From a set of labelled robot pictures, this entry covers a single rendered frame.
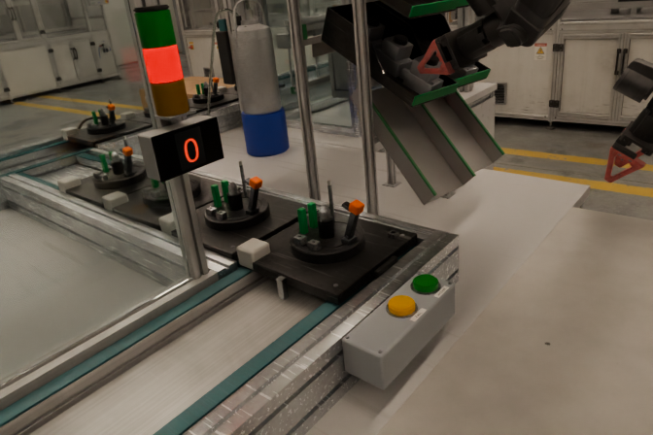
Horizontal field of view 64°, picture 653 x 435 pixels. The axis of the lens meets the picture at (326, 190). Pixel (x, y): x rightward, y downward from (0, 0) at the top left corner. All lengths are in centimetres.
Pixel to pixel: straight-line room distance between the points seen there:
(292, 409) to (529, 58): 445
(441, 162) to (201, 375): 66
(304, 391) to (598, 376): 43
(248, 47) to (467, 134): 83
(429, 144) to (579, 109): 381
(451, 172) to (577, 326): 40
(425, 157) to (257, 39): 85
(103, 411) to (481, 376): 54
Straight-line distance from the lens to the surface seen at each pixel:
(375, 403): 81
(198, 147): 85
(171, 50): 82
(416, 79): 105
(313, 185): 123
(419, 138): 116
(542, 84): 496
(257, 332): 88
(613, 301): 106
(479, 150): 128
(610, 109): 486
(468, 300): 101
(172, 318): 90
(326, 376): 77
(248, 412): 69
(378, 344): 75
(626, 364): 93
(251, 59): 181
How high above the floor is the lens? 143
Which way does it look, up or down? 22 degrees down
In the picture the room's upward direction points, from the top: 6 degrees counter-clockwise
